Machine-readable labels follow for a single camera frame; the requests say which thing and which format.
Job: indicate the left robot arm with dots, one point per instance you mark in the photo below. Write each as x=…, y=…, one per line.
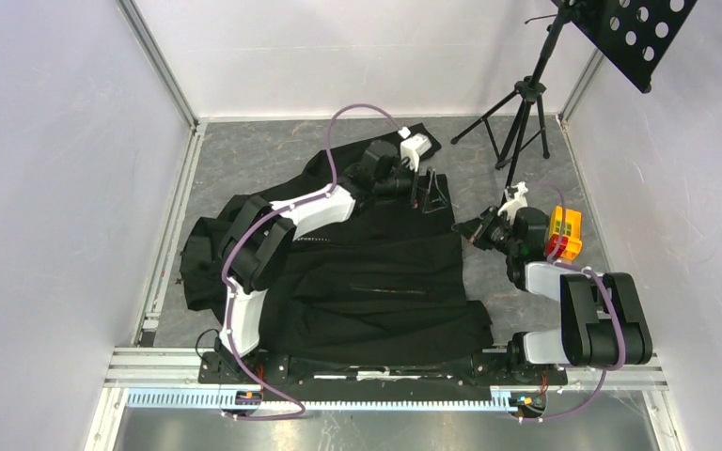
x=256, y=246

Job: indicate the black perforated stand plate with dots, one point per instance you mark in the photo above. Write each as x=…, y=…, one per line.
x=633, y=35

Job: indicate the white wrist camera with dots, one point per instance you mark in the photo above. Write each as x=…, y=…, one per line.
x=515, y=199
x=412, y=147

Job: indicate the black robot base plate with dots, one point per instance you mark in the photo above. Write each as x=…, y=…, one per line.
x=279, y=376

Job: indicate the black tripod stand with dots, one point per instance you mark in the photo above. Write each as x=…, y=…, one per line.
x=530, y=90

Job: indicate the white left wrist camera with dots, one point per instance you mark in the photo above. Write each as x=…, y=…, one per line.
x=412, y=147

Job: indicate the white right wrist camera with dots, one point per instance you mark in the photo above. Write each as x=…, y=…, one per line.
x=515, y=199

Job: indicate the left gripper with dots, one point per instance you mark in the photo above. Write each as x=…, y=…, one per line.
x=433, y=199

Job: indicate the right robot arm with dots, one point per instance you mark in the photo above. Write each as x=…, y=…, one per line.
x=602, y=323

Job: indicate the yellow red toy block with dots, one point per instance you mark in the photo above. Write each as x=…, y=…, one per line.
x=564, y=235

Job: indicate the black zip jacket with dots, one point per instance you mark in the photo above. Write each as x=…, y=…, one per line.
x=382, y=288

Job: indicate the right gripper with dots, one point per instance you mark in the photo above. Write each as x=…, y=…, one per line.
x=476, y=228

